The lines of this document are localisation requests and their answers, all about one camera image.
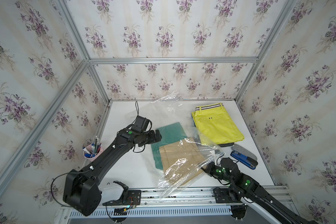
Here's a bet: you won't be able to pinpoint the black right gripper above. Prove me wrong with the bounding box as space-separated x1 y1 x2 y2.
198 161 235 185

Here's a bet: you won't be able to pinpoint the clear plastic vacuum bag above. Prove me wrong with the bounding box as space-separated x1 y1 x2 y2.
143 91 225 198

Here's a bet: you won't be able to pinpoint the beige trousers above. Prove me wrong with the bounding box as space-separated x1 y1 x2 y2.
159 137 216 188

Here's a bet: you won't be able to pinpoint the yellow-green trousers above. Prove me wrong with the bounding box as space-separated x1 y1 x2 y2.
191 103 245 144

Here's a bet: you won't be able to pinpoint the dark grey trousers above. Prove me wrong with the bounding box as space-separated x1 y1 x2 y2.
194 135 234 148

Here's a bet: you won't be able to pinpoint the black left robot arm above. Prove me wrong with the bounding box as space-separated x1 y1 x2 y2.
63 128 162 216

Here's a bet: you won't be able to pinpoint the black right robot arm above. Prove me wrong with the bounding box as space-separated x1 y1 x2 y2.
202 158 317 224

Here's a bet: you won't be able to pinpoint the blue stapler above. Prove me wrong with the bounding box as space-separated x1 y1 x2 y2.
231 151 258 170

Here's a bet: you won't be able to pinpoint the teal folded garment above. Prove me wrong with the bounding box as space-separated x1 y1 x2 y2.
151 122 187 170

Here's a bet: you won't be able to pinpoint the pink pen cup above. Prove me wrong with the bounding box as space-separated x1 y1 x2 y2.
82 136 104 161

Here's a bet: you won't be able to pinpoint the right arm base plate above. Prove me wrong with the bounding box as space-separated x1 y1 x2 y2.
213 187 243 203

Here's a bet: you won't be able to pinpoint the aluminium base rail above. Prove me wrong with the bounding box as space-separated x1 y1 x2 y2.
54 188 297 224

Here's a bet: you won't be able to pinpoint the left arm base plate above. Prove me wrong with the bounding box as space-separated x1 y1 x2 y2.
100 181 142 206

